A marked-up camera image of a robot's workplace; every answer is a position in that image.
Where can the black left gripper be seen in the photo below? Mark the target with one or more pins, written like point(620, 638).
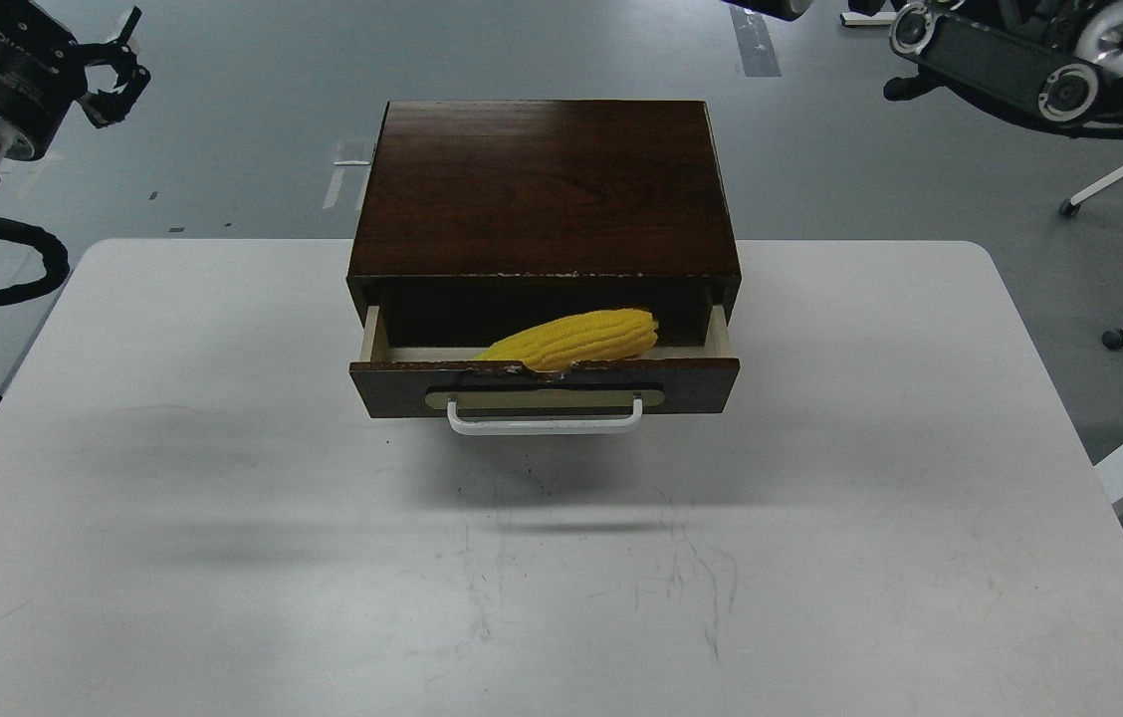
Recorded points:
point(43, 70)

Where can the wooden drawer with white handle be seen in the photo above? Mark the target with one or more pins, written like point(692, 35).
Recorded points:
point(481, 398)

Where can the yellow corn cob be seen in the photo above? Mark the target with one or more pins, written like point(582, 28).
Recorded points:
point(607, 335)

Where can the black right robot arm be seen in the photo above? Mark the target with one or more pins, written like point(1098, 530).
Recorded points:
point(1054, 67)

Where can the dark wooden drawer cabinet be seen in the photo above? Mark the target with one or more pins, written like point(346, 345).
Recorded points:
point(481, 218)

